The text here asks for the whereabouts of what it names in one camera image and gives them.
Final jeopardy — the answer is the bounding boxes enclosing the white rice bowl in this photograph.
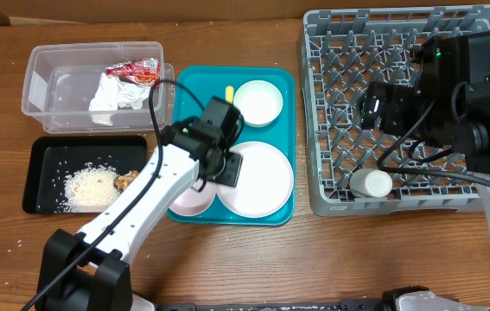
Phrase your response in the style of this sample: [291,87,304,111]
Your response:
[233,79,283,127]

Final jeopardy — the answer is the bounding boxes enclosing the yellow plastic spoon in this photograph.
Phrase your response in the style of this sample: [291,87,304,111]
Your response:
[225,86,235,104]

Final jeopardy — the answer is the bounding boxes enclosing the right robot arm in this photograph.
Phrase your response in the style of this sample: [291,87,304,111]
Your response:
[358,31,490,236]

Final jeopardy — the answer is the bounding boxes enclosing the pile of white rice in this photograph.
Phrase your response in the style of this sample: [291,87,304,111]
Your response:
[55,162,120,213]

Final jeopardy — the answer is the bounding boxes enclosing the black waste tray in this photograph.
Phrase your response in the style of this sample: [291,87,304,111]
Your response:
[22,136,147,214]

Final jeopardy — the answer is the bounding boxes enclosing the clear plastic bin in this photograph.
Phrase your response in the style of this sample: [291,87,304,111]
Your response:
[21,41,175,134]

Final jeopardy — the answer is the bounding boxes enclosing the large white plate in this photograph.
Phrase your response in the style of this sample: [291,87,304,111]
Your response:
[217,142,294,218]

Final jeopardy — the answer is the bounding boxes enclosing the red snack wrapper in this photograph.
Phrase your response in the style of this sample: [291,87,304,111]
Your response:
[105,58,162,86]

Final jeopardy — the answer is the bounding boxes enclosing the teal serving tray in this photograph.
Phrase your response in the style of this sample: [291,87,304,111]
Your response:
[168,66,296,226]

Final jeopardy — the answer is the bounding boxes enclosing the brown food scrap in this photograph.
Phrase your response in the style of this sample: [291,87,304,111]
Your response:
[113,170,139,192]

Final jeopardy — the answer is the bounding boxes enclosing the grey dishwasher rack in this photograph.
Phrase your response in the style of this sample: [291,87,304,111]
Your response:
[300,4,490,216]

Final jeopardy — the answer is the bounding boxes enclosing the crumpled white paper napkin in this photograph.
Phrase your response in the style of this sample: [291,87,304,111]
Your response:
[88,73,150,126]

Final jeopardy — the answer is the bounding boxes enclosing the small pink bowl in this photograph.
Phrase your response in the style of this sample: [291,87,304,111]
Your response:
[169,179,216,216]

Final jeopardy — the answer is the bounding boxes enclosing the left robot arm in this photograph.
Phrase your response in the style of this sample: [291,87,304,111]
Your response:
[24,97,245,310]

